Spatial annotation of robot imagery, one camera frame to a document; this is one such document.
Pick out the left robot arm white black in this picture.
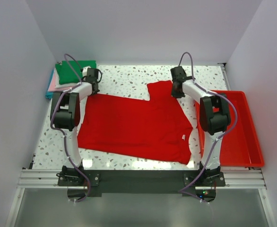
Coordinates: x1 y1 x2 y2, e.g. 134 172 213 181
50 67 103 169

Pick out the red plastic bin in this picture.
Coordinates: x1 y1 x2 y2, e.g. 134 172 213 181
193 90 265 168

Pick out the red t shirt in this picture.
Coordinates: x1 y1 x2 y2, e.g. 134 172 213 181
78 81 193 165

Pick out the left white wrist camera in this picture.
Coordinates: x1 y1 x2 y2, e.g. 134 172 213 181
82 67 89 75

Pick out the teal folded t shirt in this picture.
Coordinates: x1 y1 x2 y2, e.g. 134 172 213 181
45 69 55 100

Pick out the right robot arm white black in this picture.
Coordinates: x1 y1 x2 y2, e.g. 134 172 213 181
170 66 231 186

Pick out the pink folded t shirt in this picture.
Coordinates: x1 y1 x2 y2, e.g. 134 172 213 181
48 70 75 92

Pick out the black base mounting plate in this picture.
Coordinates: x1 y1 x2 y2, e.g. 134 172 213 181
56 166 226 201

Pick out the green folded t shirt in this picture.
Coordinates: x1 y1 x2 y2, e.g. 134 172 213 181
55 60 96 84

